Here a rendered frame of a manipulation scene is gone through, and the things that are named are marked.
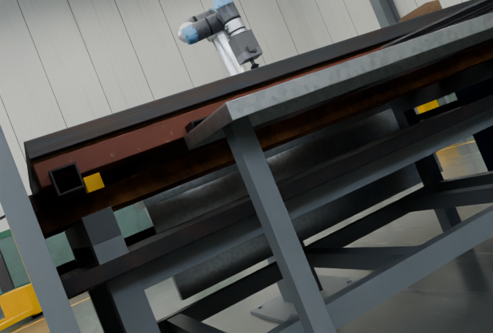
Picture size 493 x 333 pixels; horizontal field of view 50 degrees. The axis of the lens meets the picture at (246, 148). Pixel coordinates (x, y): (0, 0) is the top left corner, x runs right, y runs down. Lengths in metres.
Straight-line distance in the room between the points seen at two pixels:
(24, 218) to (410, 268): 0.90
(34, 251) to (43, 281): 0.05
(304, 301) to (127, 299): 0.35
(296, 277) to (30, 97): 11.10
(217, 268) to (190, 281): 0.11
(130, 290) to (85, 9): 11.69
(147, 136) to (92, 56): 11.13
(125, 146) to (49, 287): 0.35
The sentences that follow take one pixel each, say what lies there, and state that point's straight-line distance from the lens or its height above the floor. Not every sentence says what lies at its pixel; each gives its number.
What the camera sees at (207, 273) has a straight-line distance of 1.93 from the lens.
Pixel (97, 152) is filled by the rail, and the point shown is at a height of 0.78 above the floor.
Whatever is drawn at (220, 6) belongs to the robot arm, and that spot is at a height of 1.25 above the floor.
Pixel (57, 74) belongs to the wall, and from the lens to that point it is 12.03.
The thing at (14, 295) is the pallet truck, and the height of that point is 0.32.
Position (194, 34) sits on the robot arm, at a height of 1.21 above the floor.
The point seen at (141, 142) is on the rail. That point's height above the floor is 0.77.
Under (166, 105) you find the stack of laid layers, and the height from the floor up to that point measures 0.83.
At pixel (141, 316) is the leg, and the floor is 0.45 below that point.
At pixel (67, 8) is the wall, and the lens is 12.60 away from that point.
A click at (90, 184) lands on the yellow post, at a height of 0.78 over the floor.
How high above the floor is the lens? 0.64
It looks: 2 degrees up
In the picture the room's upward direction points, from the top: 22 degrees counter-clockwise
